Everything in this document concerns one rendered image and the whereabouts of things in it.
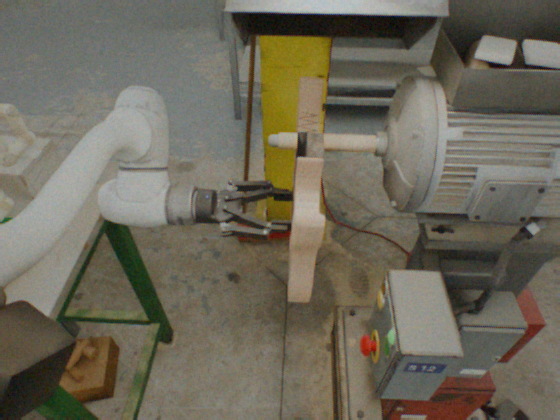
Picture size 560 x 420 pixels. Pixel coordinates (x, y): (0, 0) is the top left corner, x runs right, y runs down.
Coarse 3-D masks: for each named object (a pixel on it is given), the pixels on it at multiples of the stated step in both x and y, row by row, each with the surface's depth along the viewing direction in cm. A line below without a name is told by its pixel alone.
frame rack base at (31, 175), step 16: (48, 144) 98; (16, 160) 93; (32, 160) 93; (48, 160) 99; (0, 176) 90; (16, 176) 90; (32, 176) 94; (48, 176) 100; (16, 192) 94; (32, 192) 94
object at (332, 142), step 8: (280, 136) 72; (288, 136) 72; (296, 136) 72; (328, 136) 72; (336, 136) 72; (344, 136) 72; (352, 136) 72; (360, 136) 72; (368, 136) 72; (280, 144) 72; (288, 144) 72; (296, 144) 72; (328, 144) 72; (336, 144) 72; (344, 144) 72; (352, 144) 72; (360, 144) 72; (368, 144) 71; (376, 144) 71; (368, 152) 73
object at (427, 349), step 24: (408, 288) 66; (432, 288) 66; (384, 312) 68; (408, 312) 63; (432, 312) 63; (456, 312) 81; (384, 336) 67; (408, 336) 60; (432, 336) 60; (456, 336) 60; (384, 360) 67; (408, 360) 59; (432, 360) 59; (456, 360) 59; (384, 384) 68; (408, 384) 66; (432, 384) 66
